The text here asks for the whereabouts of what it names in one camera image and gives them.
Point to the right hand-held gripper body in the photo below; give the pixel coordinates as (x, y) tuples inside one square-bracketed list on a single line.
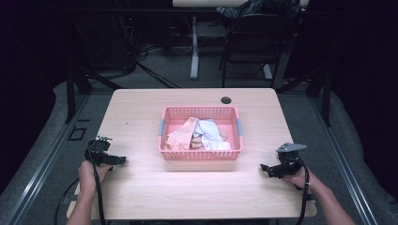
[(289, 157)]

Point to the person's right hand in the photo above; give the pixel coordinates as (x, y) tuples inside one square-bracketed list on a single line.
[(298, 179)]

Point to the short white desk foot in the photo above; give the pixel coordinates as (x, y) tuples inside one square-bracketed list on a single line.
[(267, 72)]

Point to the aluminium floor rail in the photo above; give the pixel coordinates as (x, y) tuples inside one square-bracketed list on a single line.
[(47, 159), (341, 162)]

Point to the black metal stand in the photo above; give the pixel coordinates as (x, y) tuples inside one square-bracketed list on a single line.
[(325, 93), (70, 93)]

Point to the person's left hand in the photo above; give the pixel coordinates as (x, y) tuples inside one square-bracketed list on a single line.
[(88, 178)]

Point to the black chair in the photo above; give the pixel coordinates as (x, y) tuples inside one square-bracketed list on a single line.
[(250, 34)]

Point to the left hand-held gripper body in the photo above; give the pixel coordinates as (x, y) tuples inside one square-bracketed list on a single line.
[(99, 146)]

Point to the dark cloth on chair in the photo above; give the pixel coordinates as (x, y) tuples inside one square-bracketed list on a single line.
[(244, 7)]

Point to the white desk top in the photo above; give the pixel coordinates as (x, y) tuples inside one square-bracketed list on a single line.
[(206, 2)]

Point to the peach pink garment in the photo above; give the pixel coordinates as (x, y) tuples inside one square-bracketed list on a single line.
[(181, 137)]

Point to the white desk leg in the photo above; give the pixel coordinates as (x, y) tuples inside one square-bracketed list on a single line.
[(194, 47)]

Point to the white garment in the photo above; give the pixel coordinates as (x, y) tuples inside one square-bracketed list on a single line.
[(211, 132)]

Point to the pink perforated plastic basket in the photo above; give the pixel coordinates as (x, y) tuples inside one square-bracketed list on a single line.
[(200, 114)]

